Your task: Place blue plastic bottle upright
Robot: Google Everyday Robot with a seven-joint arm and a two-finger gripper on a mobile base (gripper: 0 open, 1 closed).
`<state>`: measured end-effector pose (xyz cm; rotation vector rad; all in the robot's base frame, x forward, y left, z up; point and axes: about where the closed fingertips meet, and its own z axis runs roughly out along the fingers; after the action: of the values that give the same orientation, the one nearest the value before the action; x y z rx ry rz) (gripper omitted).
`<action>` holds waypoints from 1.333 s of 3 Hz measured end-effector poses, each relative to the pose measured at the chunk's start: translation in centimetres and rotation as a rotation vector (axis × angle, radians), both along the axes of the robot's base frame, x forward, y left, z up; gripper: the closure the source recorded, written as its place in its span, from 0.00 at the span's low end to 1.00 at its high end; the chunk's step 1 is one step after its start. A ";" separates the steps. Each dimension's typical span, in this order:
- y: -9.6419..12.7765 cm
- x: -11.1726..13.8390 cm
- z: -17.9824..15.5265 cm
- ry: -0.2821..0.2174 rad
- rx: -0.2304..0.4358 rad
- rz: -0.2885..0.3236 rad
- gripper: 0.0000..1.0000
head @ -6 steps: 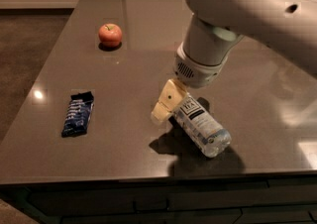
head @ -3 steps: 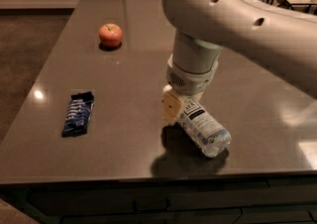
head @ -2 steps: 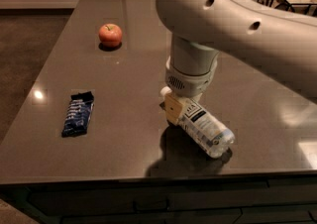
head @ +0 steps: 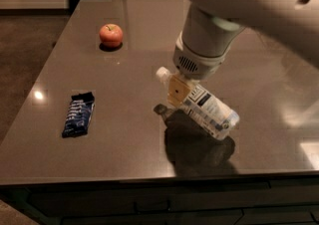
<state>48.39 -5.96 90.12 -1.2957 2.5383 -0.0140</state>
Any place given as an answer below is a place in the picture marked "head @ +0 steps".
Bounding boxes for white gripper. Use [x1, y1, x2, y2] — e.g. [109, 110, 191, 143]
[167, 34, 229, 108]

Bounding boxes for clear plastic tea bottle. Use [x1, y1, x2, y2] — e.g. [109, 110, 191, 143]
[156, 67, 239, 140]

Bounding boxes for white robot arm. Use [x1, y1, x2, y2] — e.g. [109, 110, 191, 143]
[173, 0, 319, 81]

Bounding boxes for red apple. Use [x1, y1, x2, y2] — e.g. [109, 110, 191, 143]
[99, 24, 123, 48]

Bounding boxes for dark blue snack packet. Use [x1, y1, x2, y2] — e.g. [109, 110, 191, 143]
[62, 92, 95, 138]

